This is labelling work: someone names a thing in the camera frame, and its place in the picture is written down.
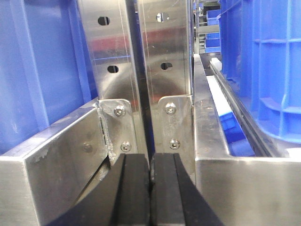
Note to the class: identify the blue bin left side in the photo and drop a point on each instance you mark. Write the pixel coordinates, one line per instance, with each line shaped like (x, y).
(45, 70)

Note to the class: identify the stainless steel shelf rail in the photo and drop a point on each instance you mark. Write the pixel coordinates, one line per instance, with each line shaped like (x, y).
(48, 174)

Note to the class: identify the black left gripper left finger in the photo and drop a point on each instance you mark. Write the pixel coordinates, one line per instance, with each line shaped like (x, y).
(120, 199)

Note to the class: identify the stainless steel shelf upright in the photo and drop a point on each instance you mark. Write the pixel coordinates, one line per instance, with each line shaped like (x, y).
(141, 57)

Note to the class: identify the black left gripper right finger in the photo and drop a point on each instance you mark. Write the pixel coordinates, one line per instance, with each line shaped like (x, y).
(175, 200)

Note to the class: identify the large blue target bin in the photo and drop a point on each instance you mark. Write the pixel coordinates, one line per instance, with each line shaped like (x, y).
(261, 60)

